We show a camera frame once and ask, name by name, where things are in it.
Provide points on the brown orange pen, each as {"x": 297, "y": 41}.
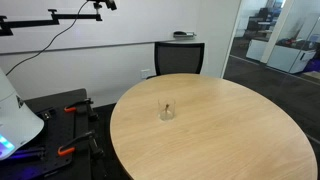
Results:
{"x": 167, "y": 107}

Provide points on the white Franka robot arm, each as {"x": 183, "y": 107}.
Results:
{"x": 16, "y": 123}

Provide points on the clear drinking glass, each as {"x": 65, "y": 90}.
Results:
{"x": 166, "y": 115}

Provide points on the black mesh office chair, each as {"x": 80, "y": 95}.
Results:
{"x": 178, "y": 58}

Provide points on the black whiteboard eraser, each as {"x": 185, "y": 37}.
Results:
{"x": 180, "y": 33}

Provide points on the black orange bar clamp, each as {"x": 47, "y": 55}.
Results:
{"x": 89, "y": 108}
{"x": 93, "y": 143}

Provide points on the small white cabinet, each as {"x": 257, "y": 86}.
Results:
{"x": 256, "y": 50}

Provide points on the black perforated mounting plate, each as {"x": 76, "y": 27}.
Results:
{"x": 63, "y": 130}

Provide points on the small black labelled connector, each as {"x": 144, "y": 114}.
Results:
{"x": 47, "y": 115}

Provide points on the large white cabinet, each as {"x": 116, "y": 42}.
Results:
{"x": 286, "y": 60}

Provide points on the white wall outlet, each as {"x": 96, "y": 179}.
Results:
{"x": 145, "y": 73}

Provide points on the white door frame pillar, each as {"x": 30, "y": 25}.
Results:
{"x": 276, "y": 30}

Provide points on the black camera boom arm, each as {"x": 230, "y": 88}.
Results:
{"x": 33, "y": 22}

